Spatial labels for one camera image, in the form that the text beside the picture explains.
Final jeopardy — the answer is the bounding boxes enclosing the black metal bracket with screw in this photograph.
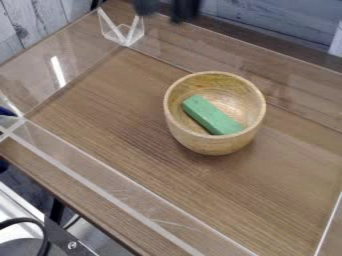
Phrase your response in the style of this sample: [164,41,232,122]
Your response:
[44,218,99,256]

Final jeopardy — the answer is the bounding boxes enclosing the light wooden bowl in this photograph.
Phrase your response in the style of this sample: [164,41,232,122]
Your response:
[163,71,266,155]

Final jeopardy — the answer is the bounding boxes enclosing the green rectangular block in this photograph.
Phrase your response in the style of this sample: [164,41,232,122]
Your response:
[182,95,244,135]

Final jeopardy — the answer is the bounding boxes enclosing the black table leg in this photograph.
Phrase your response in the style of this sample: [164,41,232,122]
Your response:
[49,199,65,224]

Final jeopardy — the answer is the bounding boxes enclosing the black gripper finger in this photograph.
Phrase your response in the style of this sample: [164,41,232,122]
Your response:
[171,0,200,23]
[133,0,159,16]

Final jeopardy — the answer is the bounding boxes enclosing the clear acrylic tray walls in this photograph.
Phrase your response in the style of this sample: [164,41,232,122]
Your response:
[0,1,342,256]

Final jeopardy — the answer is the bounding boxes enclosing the black cable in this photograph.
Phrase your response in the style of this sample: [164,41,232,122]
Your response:
[0,217,51,256]

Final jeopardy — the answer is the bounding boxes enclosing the blue object at left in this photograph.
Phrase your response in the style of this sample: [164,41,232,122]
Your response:
[0,106,17,117]

